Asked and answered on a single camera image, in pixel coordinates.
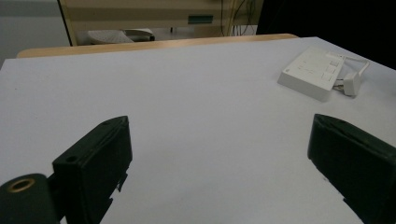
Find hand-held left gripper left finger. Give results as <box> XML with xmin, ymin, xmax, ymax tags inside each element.
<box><xmin>51</xmin><ymin>115</ymin><xmax>134</xmax><ymax>224</ymax></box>

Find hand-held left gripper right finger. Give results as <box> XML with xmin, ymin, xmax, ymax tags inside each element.
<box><xmin>307</xmin><ymin>113</ymin><xmax>396</xmax><ymax>224</ymax></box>

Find white power plug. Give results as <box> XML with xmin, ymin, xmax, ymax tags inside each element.
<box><xmin>333</xmin><ymin>72</ymin><xmax>362</xmax><ymax>97</ymax></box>

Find white power strip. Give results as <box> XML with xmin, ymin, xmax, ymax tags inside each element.
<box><xmin>276</xmin><ymin>46</ymin><xmax>347</xmax><ymax>103</ymax></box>

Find white floor fan base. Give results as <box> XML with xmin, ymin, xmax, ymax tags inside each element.
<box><xmin>87</xmin><ymin>28</ymin><xmax>156</xmax><ymax>46</ymax></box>

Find beige cabinet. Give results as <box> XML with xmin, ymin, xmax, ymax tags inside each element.
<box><xmin>57</xmin><ymin>0</ymin><xmax>265</xmax><ymax>47</ymax></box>

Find bundle of hanging cables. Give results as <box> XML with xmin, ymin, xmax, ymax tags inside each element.
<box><xmin>219</xmin><ymin>0</ymin><xmax>258</xmax><ymax>37</ymax></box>

